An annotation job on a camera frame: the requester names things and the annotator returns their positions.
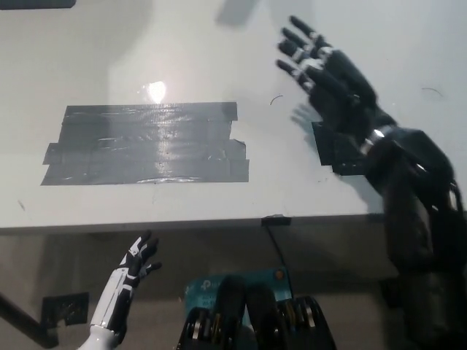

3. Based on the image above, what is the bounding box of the large grey duct tape patch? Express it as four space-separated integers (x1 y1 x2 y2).
40 101 251 187

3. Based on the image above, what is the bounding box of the dark flat object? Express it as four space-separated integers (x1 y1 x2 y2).
0 0 77 9

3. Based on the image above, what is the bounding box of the small black tape square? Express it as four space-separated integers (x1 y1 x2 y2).
312 121 370 177

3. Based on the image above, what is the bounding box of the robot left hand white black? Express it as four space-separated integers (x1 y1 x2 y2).
90 230 163 335

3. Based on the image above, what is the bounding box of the thin black cable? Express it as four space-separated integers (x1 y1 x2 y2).
264 222 292 292

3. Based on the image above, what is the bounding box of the teal router box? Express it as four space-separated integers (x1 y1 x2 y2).
184 267 293 329

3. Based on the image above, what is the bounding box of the black metal bar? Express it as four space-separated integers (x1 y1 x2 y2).
0 291 60 348

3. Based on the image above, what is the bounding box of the robot right hand black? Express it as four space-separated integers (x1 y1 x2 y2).
275 15 398 153

